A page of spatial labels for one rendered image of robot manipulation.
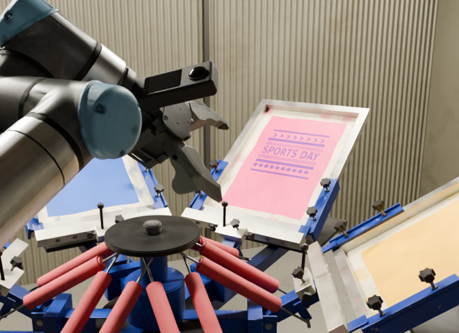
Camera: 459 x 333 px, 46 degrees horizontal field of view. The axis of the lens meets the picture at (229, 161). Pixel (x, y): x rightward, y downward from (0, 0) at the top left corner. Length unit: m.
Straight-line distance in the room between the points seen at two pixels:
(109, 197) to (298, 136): 0.95
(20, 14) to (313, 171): 1.98
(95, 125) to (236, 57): 3.88
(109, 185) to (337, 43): 2.76
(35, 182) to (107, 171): 2.17
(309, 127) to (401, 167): 2.76
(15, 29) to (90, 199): 1.91
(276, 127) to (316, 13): 2.03
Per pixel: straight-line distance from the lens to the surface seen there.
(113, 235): 1.80
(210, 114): 0.81
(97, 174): 2.65
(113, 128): 0.54
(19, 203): 0.50
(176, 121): 0.74
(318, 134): 2.69
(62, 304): 2.00
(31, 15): 0.68
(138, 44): 4.15
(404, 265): 1.88
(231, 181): 2.59
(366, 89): 5.00
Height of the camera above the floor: 2.01
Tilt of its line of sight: 15 degrees down
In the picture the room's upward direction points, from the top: straight up
